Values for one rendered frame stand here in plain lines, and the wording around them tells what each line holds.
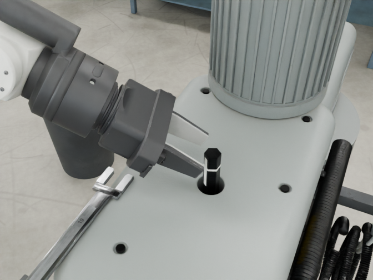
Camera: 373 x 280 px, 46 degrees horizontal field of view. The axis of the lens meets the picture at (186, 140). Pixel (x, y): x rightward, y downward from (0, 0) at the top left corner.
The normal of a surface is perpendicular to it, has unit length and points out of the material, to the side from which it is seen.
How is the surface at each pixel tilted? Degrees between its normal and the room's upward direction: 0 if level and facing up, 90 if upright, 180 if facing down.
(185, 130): 90
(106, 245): 0
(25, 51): 74
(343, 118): 0
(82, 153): 93
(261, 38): 90
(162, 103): 30
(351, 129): 0
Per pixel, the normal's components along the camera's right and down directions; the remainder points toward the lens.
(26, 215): 0.00, -0.72
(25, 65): 0.04, 0.47
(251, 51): -0.46, 0.62
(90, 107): 0.17, 0.25
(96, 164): 0.55, 0.63
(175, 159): -0.13, 0.69
